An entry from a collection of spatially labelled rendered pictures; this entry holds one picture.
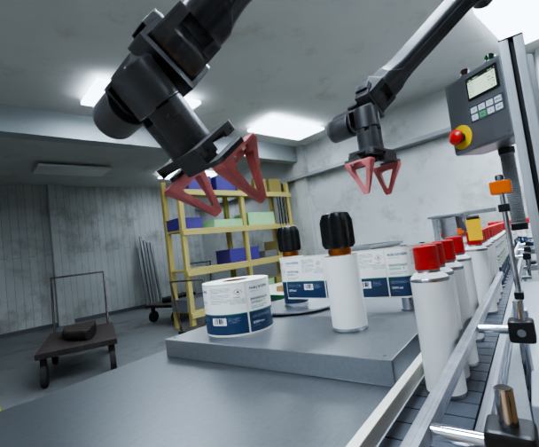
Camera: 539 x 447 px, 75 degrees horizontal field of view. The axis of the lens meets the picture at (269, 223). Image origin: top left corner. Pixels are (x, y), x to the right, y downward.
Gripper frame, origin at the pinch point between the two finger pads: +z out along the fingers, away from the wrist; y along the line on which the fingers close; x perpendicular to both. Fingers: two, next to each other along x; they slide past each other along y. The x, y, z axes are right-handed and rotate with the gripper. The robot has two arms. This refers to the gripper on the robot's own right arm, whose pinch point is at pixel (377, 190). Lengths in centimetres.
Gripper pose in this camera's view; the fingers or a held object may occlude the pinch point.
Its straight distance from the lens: 85.5
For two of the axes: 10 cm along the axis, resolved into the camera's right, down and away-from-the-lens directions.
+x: 6.6, -1.4, -7.4
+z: 1.2, 9.9, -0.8
